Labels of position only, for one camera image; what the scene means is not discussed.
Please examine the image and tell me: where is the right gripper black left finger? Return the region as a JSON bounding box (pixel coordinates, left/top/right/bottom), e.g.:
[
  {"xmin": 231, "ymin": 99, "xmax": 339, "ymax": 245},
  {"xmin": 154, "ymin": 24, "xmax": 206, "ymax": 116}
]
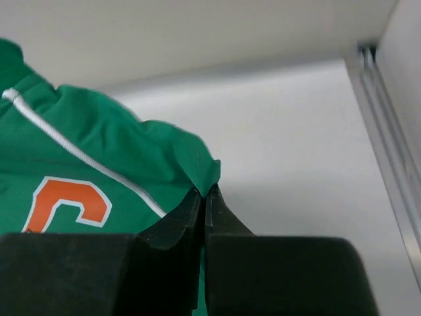
[{"xmin": 1, "ymin": 190, "xmax": 203, "ymax": 315}]

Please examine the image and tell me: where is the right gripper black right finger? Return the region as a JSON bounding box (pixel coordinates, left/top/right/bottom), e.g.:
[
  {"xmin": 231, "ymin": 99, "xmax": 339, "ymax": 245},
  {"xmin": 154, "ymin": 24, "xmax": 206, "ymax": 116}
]
[{"xmin": 205, "ymin": 186, "xmax": 379, "ymax": 315}]

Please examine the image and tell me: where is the green jacket with grey lining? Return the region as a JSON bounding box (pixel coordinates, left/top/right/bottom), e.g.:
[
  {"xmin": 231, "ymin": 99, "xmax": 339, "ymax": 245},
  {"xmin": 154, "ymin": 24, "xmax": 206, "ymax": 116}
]
[{"xmin": 0, "ymin": 38, "xmax": 222, "ymax": 310}]

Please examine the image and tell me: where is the aluminium frame rail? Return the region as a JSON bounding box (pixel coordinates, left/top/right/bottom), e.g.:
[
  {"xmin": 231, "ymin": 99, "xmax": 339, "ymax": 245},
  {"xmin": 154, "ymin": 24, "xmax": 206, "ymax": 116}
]
[{"xmin": 344, "ymin": 42, "xmax": 420, "ymax": 281}]

